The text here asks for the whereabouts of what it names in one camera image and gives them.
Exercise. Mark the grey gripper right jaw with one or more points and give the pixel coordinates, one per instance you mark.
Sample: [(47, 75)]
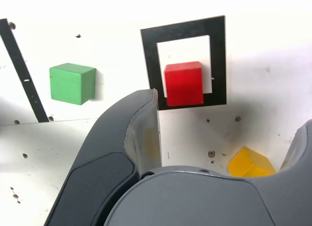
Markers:
[(195, 199)]

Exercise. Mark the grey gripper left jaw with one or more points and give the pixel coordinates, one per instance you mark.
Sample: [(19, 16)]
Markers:
[(92, 177)]

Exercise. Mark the yellow cube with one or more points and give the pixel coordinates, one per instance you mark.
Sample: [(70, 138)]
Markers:
[(248, 162)]

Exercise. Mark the green cube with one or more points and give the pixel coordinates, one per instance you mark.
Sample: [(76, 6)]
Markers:
[(68, 84)]

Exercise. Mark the red cube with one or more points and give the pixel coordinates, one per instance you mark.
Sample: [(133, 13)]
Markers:
[(184, 84)]

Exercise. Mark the black tape square outline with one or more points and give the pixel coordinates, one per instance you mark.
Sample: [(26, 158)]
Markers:
[(148, 65)]

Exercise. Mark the black tape strip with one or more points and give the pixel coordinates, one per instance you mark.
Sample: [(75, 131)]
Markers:
[(17, 60)]

